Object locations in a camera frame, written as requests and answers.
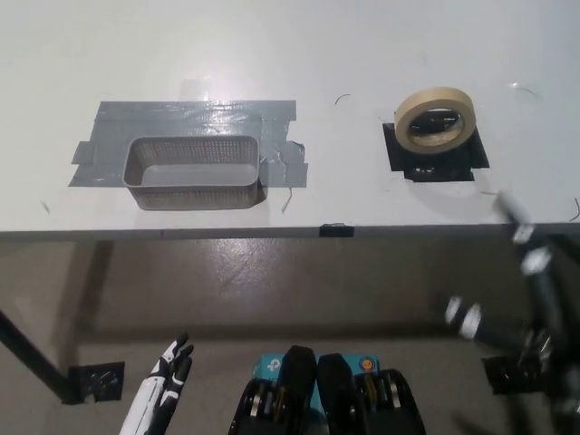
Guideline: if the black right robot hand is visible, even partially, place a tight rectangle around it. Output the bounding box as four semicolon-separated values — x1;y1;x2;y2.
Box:
441;189;580;366

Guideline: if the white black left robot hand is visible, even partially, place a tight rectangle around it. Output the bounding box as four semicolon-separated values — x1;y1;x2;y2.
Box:
118;333;195;435

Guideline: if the beige masking tape roll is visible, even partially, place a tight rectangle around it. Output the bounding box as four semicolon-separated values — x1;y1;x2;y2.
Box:
392;86;478;153

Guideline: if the black tape square patch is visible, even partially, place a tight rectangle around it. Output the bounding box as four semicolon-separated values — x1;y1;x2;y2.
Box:
382;121;490;184

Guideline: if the small grey perforated container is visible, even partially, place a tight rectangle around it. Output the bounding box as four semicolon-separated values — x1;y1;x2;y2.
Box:
121;134;265;212

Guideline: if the black table leg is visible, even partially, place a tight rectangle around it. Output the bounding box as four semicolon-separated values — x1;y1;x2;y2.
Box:
0;307;76;404

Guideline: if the grey duct tape patch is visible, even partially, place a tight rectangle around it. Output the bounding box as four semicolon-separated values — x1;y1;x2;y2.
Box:
67;99;310;189

